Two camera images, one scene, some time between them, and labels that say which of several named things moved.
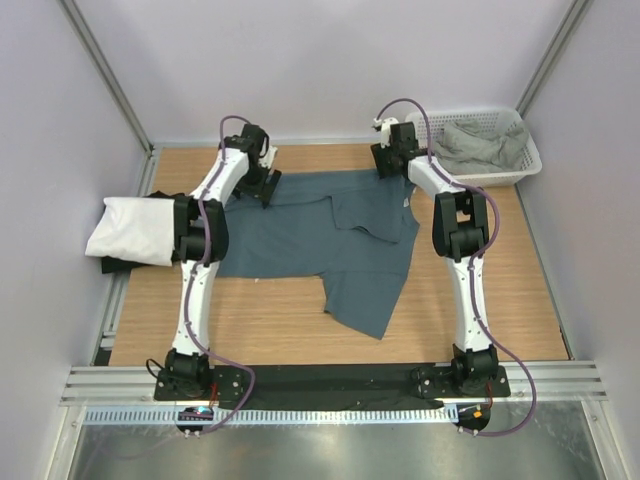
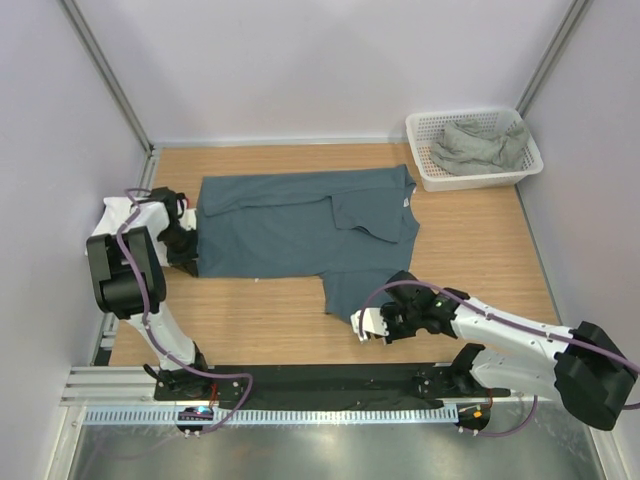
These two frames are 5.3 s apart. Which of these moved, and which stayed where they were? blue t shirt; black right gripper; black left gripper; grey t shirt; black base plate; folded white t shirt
Moved: black right gripper; black left gripper
Stayed: grey t shirt; black base plate; folded white t shirt; blue t shirt
